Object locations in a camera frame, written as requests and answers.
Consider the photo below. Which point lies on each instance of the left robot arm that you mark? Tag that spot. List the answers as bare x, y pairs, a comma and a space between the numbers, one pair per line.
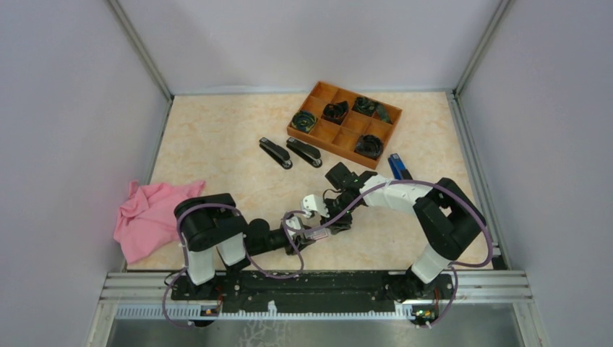
213, 225

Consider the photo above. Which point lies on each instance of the blue stapler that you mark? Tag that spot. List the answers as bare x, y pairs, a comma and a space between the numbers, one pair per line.
398, 168

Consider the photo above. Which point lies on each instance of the black coiled item lower right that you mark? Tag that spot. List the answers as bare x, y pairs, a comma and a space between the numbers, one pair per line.
369, 146

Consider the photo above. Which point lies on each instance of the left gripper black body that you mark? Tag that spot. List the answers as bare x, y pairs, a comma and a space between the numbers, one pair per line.
290, 249

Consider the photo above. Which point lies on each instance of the black coiled item upper right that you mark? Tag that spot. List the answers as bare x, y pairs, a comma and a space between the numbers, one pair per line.
365, 106

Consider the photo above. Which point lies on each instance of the dark green flat item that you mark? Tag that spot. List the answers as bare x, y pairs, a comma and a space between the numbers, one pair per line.
383, 114

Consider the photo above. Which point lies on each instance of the black coiled item centre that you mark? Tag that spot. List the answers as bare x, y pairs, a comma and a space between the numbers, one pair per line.
335, 112

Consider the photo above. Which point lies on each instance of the black coiled item blue-green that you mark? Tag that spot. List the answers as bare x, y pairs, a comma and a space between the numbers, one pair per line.
303, 121

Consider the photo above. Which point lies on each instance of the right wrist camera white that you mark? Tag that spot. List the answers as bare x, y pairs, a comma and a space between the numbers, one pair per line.
313, 205

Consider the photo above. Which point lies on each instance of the red white staple box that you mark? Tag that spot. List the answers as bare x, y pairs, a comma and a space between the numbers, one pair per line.
311, 234

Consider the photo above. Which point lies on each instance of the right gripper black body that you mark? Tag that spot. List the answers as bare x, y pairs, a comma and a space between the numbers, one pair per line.
335, 207

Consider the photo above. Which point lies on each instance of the pink cloth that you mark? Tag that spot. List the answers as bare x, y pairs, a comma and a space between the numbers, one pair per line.
146, 221

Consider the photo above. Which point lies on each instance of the orange compartment tray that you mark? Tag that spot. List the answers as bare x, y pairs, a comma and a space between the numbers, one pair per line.
341, 139

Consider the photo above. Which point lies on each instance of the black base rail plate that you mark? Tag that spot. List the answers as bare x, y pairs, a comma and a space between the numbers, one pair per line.
327, 292

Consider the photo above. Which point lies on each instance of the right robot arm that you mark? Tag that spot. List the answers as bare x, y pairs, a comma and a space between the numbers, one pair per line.
449, 220

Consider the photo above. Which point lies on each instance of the black stapler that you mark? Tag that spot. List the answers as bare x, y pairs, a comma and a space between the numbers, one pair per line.
276, 152
307, 152

